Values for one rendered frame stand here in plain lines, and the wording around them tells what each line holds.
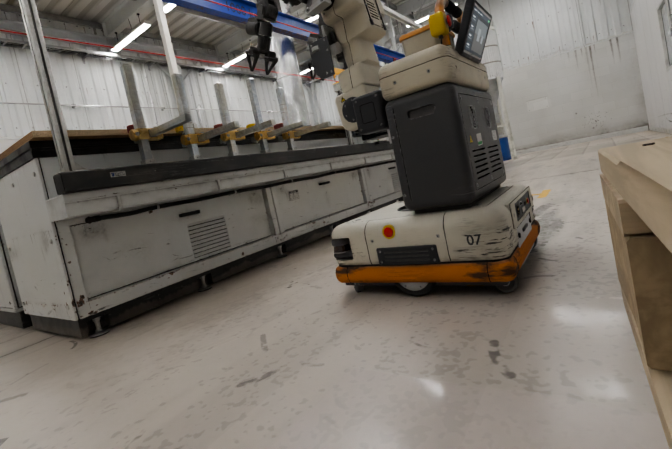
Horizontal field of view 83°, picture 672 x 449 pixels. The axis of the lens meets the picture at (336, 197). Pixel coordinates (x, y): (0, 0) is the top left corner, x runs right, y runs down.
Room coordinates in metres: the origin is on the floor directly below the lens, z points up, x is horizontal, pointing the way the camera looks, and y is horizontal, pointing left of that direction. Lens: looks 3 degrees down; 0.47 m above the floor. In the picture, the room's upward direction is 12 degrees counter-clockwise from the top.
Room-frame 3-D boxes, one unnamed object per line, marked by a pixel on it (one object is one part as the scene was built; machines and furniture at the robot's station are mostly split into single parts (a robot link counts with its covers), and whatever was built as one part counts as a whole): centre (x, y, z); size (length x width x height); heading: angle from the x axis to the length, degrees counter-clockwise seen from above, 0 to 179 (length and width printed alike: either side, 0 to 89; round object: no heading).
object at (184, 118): (1.71, 0.71, 0.84); 0.43 x 0.03 x 0.04; 54
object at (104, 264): (3.83, -0.03, 0.44); 5.10 x 0.69 x 0.87; 144
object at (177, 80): (1.94, 0.66, 0.91); 0.04 x 0.04 x 0.48; 54
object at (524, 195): (1.37, -0.66, 0.23); 0.41 x 0.02 x 0.08; 144
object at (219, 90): (2.14, 0.51, 0.88); 0.04 x 0.04 x 0.48; 54
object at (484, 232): (1.54, -0.38, 0.16); 0.67 x 0.64 x 0.25; 54
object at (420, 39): (1.47, -0.47, 0.87); 0.23 x 0.15 x 0.11; 144
